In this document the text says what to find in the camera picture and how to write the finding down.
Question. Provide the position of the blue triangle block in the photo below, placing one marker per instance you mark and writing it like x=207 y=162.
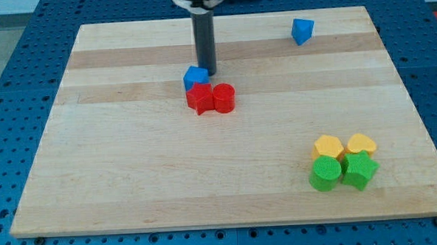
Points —
x=302 y=30

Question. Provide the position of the red cylinder block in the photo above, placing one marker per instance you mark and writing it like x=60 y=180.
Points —
x=224 y=98

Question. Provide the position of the red star block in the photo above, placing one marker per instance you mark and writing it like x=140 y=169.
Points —
x=200 y=98

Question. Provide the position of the blue cube block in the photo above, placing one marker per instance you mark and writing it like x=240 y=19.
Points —
x=193 y=75

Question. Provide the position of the wooden board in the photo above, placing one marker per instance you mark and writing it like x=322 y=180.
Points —
x=121 y=151

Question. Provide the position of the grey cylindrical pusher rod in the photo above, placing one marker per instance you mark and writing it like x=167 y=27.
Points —
x=204 y=40

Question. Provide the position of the yellow hexagon block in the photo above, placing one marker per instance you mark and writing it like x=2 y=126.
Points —
x=327 y=145

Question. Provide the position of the green cylinder block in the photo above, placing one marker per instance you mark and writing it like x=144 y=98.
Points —
x=325 y=173

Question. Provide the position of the yellow heart block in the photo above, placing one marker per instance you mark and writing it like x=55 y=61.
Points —
x=361 y=142

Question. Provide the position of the green star block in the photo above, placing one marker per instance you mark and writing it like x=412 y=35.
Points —
x=358 y=169

